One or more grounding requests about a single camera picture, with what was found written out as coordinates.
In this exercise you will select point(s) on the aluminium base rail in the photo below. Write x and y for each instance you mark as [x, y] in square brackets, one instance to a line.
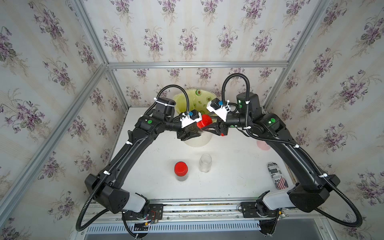
[210, 216]

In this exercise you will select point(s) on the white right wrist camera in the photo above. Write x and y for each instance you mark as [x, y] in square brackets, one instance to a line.
[220, 108]

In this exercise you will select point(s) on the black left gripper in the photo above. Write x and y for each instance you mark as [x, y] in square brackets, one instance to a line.
[184, 135]

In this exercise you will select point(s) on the aluminium frame bars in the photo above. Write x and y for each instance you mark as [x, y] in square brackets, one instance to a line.
[80, 47]

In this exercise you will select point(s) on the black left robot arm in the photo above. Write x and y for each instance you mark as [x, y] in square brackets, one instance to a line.
[105, 188]

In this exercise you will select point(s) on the glass tea jar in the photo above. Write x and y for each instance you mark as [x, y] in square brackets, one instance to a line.
[205, 163]

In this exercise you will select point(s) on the printed paper scrap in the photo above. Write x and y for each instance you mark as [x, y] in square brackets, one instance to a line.
[277, 176]

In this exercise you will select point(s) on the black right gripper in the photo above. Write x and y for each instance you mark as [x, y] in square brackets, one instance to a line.
[214, 129]

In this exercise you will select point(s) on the green avocado print bag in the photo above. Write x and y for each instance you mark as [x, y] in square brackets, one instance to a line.
[198, 100]

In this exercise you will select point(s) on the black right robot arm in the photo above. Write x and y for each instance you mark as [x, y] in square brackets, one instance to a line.
[314, 185]

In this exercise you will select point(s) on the pink pen holder cup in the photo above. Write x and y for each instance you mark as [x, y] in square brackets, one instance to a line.
[263, 145]

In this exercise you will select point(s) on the white plastic trash bin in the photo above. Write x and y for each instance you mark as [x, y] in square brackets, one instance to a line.
[200, 141]

